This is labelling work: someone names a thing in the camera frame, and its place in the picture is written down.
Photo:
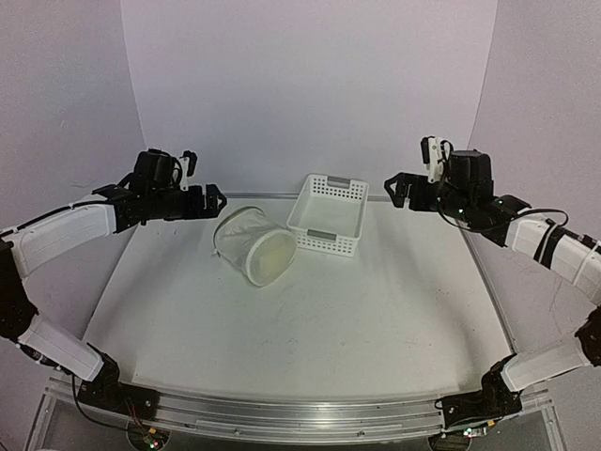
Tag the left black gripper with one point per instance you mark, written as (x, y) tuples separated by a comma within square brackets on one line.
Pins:
[(195, 207)]

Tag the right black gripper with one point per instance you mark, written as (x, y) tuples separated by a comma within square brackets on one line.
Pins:
[(405, 181)]

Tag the white mesh laundry bag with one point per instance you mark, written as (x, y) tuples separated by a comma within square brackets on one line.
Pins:
[(255, 245)]

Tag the white perforated plastic basket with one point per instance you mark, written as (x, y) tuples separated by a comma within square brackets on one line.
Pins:
[(328, 214)]

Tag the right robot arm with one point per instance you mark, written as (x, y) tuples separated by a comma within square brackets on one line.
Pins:
[(514, 224)]

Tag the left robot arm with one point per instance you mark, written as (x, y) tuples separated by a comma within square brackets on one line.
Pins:
[(109, 210)]

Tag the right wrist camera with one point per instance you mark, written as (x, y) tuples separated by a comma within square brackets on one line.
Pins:
[(435, 153)]

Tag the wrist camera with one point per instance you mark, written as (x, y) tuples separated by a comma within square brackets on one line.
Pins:
[(435, 153), (187, 162)]

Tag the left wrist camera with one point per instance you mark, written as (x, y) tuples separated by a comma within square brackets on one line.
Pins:
[(187, 162)]

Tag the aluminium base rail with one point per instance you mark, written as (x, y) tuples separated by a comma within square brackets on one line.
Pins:
[(70, 418)]

